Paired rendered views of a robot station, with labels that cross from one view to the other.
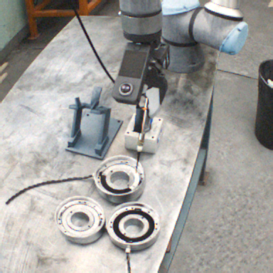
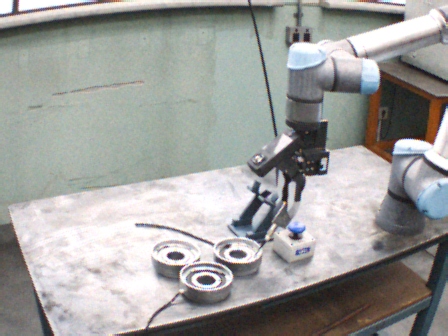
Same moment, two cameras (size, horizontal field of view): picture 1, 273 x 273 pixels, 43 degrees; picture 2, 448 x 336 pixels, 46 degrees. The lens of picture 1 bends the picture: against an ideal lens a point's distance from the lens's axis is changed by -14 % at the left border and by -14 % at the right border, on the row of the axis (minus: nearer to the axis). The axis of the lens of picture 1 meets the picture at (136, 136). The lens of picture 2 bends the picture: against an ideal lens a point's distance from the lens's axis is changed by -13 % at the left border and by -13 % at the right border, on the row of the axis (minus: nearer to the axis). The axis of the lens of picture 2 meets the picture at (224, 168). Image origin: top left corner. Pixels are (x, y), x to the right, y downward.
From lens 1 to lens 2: 0.73 m
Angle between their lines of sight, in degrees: 39
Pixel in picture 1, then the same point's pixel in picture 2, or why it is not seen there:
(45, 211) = not seen: hidden behind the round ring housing
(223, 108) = not seen: outside the picture
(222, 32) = (423, 183)
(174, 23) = (396, 166)
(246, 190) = not seen: outside the picture
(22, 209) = (144, 234)
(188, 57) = (398, 215)
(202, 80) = (397, 243)
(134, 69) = (274, 148)
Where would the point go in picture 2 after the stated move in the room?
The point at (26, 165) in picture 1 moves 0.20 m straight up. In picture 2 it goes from (184, 216) to (186, 140)
